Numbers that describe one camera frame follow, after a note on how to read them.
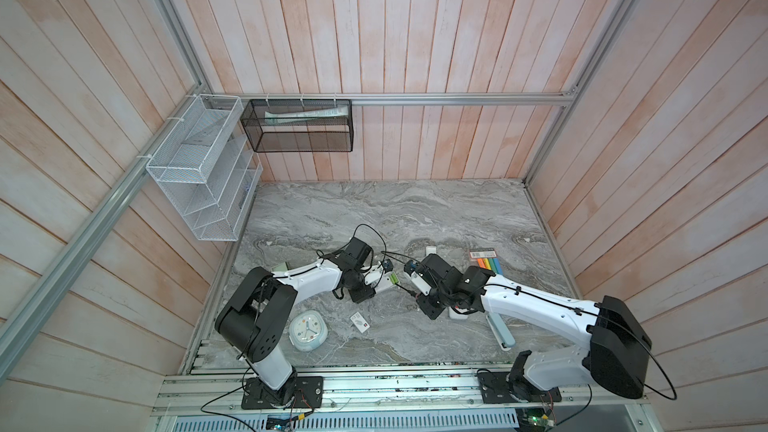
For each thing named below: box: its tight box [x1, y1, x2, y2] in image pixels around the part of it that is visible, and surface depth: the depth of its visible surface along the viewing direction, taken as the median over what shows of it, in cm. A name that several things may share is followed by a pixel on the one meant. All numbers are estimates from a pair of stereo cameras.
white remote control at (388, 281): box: [374, 270, 399, 293], surface depth 93 cm
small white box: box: [350, 311, 371, 334], surface depth 85 cm
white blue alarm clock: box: [288, 310, 328, 351], surface depth 83 cm
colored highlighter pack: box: [469, 248, 504, 275], surface depth 100 cm
